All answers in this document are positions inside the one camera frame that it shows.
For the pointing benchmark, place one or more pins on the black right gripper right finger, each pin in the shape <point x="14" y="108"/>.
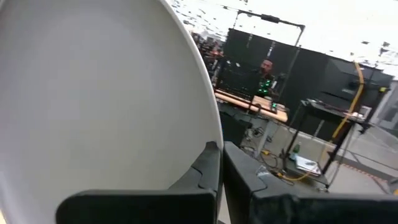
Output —
<point x="267" y="205"/>

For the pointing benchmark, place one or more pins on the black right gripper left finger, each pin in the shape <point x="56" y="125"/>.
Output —
<point x="192" y="205"/>

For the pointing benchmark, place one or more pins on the white round plate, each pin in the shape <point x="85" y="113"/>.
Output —
<point x="93" y="93"/>

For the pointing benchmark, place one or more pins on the green plastic bottle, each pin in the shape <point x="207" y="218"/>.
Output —
<point x="296" y="149"/>

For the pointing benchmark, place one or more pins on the wooden workbench table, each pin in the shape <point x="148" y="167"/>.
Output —
<point x="267" y="110"/>

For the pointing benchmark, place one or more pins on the black metal stand table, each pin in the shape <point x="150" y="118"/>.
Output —
<point x="329" y="118"/>

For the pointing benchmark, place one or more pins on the person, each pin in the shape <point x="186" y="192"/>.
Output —
<point x="266" y="76"/>

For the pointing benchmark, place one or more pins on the black partition wall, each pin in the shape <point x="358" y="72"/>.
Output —
<point x="311" y="71"/>

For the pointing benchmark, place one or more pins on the black metal camera frame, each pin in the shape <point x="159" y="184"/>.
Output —
<point x="281" y="21"/>

